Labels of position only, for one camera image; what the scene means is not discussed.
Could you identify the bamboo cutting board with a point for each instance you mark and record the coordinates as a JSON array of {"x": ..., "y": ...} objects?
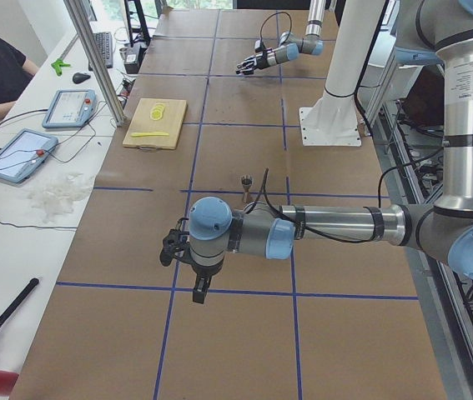
[{"x": 171, "y": 122}]

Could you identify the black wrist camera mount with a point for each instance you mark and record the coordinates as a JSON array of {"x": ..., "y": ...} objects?
[
  {"x": 259, "y": 46},
  {"x": 175, "y": 247}
]

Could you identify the teach pendant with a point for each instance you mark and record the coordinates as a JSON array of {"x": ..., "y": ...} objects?
[
  {"x": 24, "y": 154},
  {"x": 70, "y": 109}
]

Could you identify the lemon slice one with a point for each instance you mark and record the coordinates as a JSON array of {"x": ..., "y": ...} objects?
[{"x": 155, "y": 119}]

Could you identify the aluminium frame post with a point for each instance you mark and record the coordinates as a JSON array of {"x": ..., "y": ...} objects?
[{"x": 83, "y": 28}]

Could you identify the green plastic tool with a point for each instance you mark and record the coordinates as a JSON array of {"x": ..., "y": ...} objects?
[{"x": 58, "y": 66}]

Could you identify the yellow plastic knife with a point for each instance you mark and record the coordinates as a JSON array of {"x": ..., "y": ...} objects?
[{"x": 149, "y": 134}]

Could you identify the black handle tool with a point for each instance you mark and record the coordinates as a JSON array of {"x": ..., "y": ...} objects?
[{"x": 18, "y": 300}]

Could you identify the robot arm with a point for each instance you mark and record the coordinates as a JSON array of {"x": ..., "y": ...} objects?
[
  {"x": 427, "y": 32},
  {"x": 289, "y": 46}
]

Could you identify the crumpled clear plastic wrap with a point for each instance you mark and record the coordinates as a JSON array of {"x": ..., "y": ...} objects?
[{"x": 57, "y": 195}]

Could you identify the teach pendant far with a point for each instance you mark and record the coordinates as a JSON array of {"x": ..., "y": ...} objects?
[{"x": 70, "y": 109}]

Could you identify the steel jigger measuring cup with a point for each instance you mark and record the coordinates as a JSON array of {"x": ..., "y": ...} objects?
[{"x": 246, "y": 182}]

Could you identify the teach pendant near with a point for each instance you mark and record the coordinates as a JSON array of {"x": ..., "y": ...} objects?
[{"x": 24, "y": 154}]

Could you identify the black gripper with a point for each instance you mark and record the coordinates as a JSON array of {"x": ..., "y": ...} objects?
[
  {"x": 259, "y": 62},
  {"x": 203, "y": 272}
]

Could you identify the black computer mouse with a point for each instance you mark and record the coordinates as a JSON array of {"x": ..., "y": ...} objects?
[{"x": 80, "y": 77}]

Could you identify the black keyboard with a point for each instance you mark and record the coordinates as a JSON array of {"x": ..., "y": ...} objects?
[{"x": 104, "y": 44}]

